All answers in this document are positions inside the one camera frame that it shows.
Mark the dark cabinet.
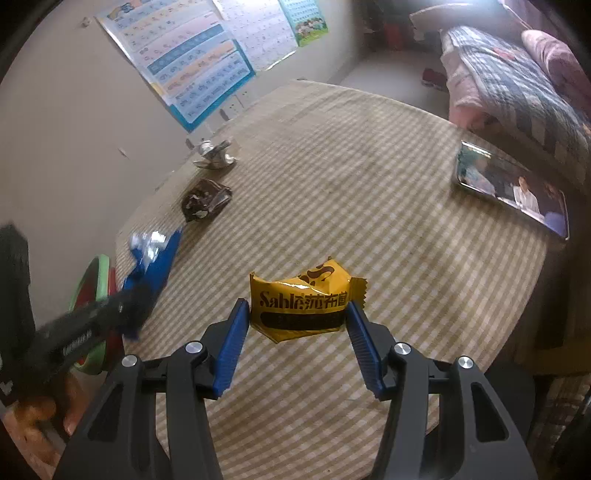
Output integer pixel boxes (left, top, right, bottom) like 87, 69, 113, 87
365, 0, 416, 51

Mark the green bordered wall poster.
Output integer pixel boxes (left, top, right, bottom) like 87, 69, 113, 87
278, 0, 330, 47

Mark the silver crumpled wrapper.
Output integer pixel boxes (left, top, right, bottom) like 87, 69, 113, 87
186, 137, 242, 170

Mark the green bin with red inside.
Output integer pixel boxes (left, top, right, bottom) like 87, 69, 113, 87
68, 255, 123, 376

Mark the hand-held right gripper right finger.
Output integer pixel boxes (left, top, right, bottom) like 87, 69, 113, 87
346, 302, 539, 480

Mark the pink pillow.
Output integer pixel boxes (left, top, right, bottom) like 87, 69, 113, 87
522, 30, 591, 112

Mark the brown pink snack wrapper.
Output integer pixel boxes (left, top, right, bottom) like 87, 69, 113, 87
180, 179, 233, 222

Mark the beige striped tablecloth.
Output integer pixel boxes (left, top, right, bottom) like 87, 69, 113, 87
115, 79, 566, 480

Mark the person's left hand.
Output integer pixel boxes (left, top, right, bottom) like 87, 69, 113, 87
16, 374, 100, 435

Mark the smartphone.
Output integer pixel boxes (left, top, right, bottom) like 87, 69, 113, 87
455, 141, 570, 241

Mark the patchwork bed blanket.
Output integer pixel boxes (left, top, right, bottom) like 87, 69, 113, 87
438, 25, 591, 178

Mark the yellow snack packet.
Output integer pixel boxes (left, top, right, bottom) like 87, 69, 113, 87
249, 259, 369, 344

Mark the blue snack bag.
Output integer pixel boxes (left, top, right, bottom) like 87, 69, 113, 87
122, 228, 183, 342

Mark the blue bordered wall poster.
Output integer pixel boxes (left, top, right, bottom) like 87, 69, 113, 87
95, 0, 257, 132

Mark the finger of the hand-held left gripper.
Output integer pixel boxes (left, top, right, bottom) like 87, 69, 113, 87
39, 282, 155, 370

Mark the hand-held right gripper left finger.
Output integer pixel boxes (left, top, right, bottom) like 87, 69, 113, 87
53, 298, 250, 480

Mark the white wall chart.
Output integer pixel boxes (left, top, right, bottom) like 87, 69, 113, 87
215, 0, 298, 72

